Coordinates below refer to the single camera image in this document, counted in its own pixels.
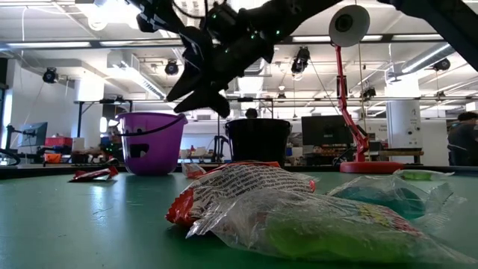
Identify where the red box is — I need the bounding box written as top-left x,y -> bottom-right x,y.
44,136 -> 73,147

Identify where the orange white printed candy pack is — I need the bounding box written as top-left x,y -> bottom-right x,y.
166,161 -> 317,228

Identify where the red white candy pack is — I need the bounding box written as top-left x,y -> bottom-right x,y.
181,163 -> 207,179

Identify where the grey computer monitor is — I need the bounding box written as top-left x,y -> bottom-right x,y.
20,121 -> 49,147

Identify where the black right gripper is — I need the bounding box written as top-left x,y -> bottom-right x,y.
166,5 -> 278,119

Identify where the black bucket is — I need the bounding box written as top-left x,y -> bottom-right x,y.
225,118 -> 292,169

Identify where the wooden desk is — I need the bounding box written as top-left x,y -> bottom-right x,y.
376,149 -> 425,157

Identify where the green table mat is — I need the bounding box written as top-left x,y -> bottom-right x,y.
0,170 -> 478,269

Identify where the purple face bucket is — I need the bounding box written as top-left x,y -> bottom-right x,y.
116,111 -> 189,176

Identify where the clear teal candy bag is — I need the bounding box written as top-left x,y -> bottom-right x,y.
326,175 -> 468,221

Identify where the black computer monitor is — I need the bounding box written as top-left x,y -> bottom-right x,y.
301,114 -> 354,146

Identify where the black overhead light bar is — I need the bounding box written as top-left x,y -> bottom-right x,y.
0,34 -> 459,49

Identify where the white round column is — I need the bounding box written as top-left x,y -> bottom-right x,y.
385,74 -> 423,149

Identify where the black aluminium table frame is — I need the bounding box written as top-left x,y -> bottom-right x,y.
0,164 -> 478,179

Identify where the red desk lamp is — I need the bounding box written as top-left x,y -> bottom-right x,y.
328,4 -> 405,175

